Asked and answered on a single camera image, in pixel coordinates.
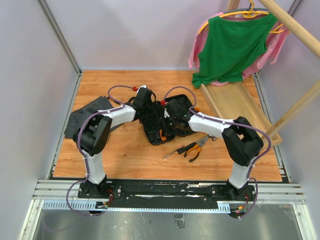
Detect wooden rack frame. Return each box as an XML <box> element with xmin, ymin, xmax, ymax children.
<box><xmin>226</xmin><ymin>0</ymin><xmax>320</xmax><ymax>137</ymax></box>

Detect aluminium frame rail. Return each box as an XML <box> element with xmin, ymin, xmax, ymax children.
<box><xmin>36</xmin><ymin>0</ymin><xmax>82</xmax><ymax>75</ymax></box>

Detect yellow clothes hanger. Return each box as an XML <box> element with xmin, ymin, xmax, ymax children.
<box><xmin>197</xmin><ymin>0</ymin><xmax>284</xmax><ymax>35</ymax></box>

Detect green sleeveless shirt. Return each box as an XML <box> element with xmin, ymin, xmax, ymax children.
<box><xmin>192</xmin><ymin>13</ymin><xmax>277</xmax><ymax>88</ymax></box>

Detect orange-handled screwdriver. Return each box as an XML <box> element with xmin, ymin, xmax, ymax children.
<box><xmin>159</xmin><ymin>129</ymin><xmax>167</xmax><ymax>142</ymax></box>

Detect orange-black pliers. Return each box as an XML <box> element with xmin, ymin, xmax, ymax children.
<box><xmin>183</xmin><ymin>145</ymin><xmax>203</xmax><ymax>163</ymax></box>

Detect silver metal file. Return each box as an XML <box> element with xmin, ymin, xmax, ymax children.
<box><xmin>163</xmin><ymin>145</ymin><xmax>184</xmax><ymax>160</ymax></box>

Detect wooden tray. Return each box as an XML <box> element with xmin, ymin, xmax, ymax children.
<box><xmin>200</xmin><ymin>77</ymin><xmax>272</xmax><ymax>132</ymax></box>

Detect claw hammer black handle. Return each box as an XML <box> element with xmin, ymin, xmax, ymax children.
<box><xmin>177</xmin><ymin>134</ymin><xmax>217</xmax><ymax>155</ymax></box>

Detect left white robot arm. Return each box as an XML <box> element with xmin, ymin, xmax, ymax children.
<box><xmin>73</xmin><ymin>85</ymin><xmax>156</xmax><ymax>198</ymax></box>

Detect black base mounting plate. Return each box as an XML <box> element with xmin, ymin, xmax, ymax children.
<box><xmin>77</xmin><ymin>179</ymin><xmax>257</xmax><ymax>211</ymax></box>

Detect pink shirt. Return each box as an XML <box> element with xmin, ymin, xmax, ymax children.
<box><xmin>188</xmin><ymin>12</ymin><xmax>290</xmax><ymax>85</ymax></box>

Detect grey checked cloth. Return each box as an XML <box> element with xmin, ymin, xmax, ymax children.
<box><xmin>64</xmin><ymin>96</ymin><xmax>113</xmax><ymax>139</ymax></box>

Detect black plastic tool case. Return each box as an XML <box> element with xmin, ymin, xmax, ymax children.
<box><xmin>137</xmin><ymin>94</ymin><xmax>195</xmax><ymax>146</ymax></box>

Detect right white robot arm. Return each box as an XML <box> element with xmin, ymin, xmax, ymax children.
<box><xmin>160</xmin><ymin>99</ymin><xmax>264</xmax><ymax>200</ymax></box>

